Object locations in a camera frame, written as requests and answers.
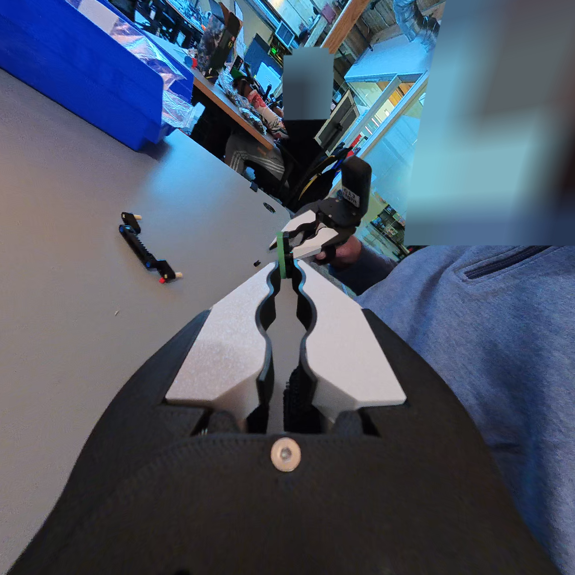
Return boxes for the black lego rack assembly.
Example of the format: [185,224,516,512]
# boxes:
[119,212,184,285]

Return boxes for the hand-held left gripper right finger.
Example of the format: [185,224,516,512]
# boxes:
[299,261,407,414]

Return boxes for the wooden beam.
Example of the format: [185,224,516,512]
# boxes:
[321,0,371,51]

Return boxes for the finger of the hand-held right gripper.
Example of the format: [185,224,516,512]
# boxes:
[269,209,318,252]
[290,227,343,261]

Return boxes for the black green lego piece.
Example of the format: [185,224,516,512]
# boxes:
[275,230,293,280]

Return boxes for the blue plastic bin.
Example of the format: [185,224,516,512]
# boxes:
[0,0,194,151]

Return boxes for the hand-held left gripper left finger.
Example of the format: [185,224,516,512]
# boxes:
[165,264,277,408]

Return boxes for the wooden desk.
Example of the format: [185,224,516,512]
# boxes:
[192,74,277,151]

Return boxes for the person's right hand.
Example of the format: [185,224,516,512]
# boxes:
[314,235,363,270]

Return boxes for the clear plastic bags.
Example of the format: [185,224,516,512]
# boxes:
[67,0,198,131]

